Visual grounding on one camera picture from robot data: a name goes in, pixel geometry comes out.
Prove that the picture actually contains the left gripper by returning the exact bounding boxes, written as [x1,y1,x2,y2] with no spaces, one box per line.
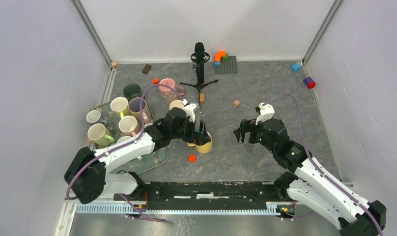
[170,117,211,146]

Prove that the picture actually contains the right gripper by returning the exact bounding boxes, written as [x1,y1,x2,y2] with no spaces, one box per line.
[233,118,277,154]

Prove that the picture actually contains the yellow mug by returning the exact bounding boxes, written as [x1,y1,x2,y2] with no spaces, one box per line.
[187,132,213,153]

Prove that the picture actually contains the tall seashell cream mug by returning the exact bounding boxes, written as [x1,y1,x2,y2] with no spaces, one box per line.
[169,99,187,110]

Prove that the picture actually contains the pink octagonal mug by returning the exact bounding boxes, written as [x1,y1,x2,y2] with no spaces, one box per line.
[118,116,141,137]

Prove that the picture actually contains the blue white mug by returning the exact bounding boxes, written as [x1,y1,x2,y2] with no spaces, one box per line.
[116,136,133,144]

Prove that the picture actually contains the dark green mug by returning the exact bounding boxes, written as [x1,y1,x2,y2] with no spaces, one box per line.
[122,83,143,102]

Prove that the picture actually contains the yellow-green octagonal mug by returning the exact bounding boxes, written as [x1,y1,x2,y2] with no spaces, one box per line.
[110,97,131,119]

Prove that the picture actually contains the light green mug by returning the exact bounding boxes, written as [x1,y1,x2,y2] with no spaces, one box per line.
[87,123,115,146]

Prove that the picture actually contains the small grey-blue mug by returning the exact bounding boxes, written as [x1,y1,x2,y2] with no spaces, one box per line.
[85,110,109,126]

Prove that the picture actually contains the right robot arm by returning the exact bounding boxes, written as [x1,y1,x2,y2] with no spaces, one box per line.
[234,118,387,236]

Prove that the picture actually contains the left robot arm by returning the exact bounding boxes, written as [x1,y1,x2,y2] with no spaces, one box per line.
[64,108,212,204]

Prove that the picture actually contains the pink ghost pattern mug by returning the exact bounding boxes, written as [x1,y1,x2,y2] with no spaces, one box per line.
[159,78,186,105]

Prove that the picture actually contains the red cube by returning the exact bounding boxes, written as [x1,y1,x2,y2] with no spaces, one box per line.
[188,155,196,163]

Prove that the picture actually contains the grey lego baseplate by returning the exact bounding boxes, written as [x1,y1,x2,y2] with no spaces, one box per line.
[215,56,238,74]

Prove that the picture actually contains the purple red block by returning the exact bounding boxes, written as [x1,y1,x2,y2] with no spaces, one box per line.
[303,77,316,89]

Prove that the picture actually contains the blue block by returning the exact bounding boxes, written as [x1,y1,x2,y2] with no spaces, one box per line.
[291,62,302,72]

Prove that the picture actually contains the black microphone on tripod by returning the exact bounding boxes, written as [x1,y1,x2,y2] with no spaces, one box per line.
[180,42,219,107]

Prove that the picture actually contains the orange curved block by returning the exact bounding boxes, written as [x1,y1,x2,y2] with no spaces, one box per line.
[214,51,226,61]

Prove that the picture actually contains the brown block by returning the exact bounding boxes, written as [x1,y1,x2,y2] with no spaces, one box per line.
[142,64,152,74]

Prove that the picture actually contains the floral green tray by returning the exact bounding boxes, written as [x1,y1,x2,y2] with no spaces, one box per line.
[90,101,168,174]

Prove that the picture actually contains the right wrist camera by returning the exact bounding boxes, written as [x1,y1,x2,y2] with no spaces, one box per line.
[255,103,275,124]

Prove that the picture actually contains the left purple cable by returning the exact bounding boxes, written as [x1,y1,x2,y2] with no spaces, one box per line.
[65,84,186,200]

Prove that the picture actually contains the purple cable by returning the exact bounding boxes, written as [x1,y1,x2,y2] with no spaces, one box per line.
[65,84,186,200]
[262,93,385,236]

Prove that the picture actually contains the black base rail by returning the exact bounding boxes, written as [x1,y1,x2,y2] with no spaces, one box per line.
[113,181,292,210]

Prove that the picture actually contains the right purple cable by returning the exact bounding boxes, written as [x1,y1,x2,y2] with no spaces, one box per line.
[262,93,385,236]

